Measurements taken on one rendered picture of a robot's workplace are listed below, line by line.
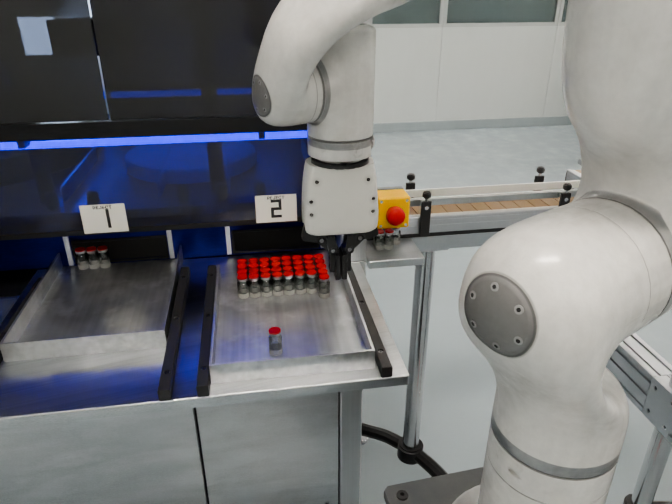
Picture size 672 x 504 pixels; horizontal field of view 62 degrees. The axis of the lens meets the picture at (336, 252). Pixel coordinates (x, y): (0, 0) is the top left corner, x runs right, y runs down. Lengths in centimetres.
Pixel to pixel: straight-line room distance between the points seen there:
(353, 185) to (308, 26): 22
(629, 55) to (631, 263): 14
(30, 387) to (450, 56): 551
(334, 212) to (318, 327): 33
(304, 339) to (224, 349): 14
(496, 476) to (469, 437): 151
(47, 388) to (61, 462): 62
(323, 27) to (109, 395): 62
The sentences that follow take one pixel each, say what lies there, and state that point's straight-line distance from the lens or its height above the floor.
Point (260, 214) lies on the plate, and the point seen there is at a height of 101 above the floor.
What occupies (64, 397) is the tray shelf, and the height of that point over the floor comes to 88.
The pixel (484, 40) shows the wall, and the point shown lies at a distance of 621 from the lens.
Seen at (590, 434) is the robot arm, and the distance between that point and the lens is 54.
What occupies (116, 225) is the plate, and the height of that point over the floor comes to 100.
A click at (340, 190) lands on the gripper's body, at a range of 72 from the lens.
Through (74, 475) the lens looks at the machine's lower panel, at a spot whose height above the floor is 35.
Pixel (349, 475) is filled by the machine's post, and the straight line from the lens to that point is 165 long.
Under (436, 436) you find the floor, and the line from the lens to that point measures 210.
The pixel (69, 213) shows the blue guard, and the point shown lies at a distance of 121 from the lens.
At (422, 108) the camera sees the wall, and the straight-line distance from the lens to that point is 610.
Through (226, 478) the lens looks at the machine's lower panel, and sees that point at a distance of 160.
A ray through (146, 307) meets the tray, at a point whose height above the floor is 88.
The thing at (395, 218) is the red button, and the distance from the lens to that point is 118.
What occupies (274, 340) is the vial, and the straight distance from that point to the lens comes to 93.
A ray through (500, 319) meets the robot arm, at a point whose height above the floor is 123.
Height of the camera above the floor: 145
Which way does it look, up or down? 26 degrees down
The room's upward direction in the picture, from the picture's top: straight up
